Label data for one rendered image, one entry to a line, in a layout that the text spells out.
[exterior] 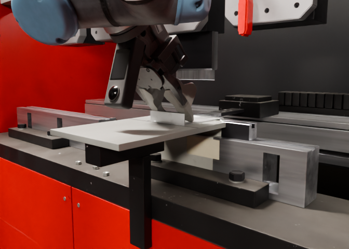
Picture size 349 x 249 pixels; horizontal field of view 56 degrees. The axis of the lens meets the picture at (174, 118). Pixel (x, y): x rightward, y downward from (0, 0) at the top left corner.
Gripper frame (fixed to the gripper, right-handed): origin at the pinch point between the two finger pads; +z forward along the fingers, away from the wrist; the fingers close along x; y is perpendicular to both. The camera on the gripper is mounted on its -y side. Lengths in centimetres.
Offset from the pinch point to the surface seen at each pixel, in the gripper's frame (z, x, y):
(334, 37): 23, -12, 56
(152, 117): -1.8, 3.3, -1.9
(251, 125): 5.5, -12.5, 5.0
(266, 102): 17.5, -5.1, 22.7
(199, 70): -1.9, 0.0, 12.0
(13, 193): 17, 59, -23
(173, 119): -1.9, -2.1, -1.8
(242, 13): -13.7, -14.2, 11.5
